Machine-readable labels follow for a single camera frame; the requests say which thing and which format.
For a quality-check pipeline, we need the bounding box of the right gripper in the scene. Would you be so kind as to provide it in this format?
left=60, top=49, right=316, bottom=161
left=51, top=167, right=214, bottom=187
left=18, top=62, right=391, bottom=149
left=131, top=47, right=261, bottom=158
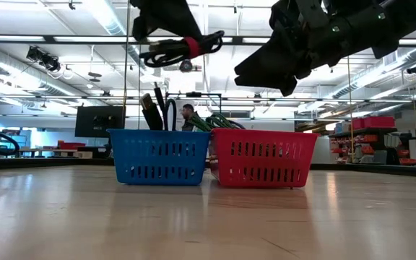
left=234, top=0, right=386, bottom=98

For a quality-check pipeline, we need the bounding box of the black cable with red strap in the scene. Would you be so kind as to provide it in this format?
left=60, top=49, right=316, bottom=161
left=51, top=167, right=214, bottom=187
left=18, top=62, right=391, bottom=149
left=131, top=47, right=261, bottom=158
left=138, top=30, right=226, bottom=69

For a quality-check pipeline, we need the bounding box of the green braided cable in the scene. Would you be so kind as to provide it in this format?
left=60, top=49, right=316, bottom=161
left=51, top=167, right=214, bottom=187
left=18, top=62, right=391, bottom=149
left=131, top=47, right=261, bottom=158
left=188, top=115, right=215, bottom=133
left=204, top=112, right=247, bottom=131

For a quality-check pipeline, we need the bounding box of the red plastic basket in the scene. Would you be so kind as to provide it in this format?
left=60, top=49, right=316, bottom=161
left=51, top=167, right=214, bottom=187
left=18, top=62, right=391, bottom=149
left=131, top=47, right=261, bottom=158
left=207, top=128, right=320, bottom=189

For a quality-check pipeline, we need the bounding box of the blue plastic basket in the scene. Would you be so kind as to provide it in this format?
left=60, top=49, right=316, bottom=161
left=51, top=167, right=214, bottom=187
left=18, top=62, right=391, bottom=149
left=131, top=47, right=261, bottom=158
left=107, top=129, right=212, bottom=186

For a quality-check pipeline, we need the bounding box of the black overhead beam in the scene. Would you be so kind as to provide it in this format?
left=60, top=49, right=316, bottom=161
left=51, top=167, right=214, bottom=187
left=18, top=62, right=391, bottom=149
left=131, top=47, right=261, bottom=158
left=0, top=34, right=416, bottom=47

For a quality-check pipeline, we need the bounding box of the thin vertical pole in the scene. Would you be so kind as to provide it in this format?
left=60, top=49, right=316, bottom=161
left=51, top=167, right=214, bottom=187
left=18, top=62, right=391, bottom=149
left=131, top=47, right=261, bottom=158
left=345, top=56, right=355, bottom=163
left=121, top=0, right=132, bottom=130

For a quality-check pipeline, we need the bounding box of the person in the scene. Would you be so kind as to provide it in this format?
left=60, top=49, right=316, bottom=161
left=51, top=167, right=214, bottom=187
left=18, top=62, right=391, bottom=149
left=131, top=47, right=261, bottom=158
left=181, top=103, right=199, bottom=132

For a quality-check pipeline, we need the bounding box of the black monitor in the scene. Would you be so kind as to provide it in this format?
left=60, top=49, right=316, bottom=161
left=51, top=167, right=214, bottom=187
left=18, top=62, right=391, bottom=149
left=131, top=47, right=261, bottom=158
left=74, top=105, right=126, bottom=139

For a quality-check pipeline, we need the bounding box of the black storage shelf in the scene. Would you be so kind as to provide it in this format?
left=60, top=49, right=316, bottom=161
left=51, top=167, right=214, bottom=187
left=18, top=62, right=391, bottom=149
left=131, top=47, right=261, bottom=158
left=332, top=115, right=416, bottom=166

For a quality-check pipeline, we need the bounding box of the large red bin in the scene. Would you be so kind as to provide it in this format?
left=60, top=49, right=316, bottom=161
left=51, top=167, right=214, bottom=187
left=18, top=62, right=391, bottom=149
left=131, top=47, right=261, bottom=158
left=363, top=116, right=396, bottom=129

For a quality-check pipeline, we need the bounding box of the red crate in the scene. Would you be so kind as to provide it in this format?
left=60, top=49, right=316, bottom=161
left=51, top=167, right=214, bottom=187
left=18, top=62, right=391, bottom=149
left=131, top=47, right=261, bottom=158
left=58, top=140, right=87, bottom=150

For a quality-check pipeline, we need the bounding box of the silver ventilation duct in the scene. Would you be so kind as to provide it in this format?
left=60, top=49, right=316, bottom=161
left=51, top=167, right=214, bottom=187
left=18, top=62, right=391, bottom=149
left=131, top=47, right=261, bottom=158
left=332, top=46, right=416, bottom=100
left=81, top=0, right=165, bottom=86

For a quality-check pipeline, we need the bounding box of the black dome camera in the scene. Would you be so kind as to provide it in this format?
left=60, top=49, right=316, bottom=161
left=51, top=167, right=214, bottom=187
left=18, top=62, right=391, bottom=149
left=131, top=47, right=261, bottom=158
left=178, top=59, right=194, bottom=73

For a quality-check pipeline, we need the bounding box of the black stand frame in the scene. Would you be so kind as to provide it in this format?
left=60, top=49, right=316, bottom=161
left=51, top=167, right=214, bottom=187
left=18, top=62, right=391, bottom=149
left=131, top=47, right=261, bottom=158
left=163, top=92, right=223, bottom=131

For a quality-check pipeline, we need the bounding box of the black rig camera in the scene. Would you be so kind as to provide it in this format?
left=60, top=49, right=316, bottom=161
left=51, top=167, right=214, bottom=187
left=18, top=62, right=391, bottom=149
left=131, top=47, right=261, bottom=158
left=26, top=45, right=61, bottom=72

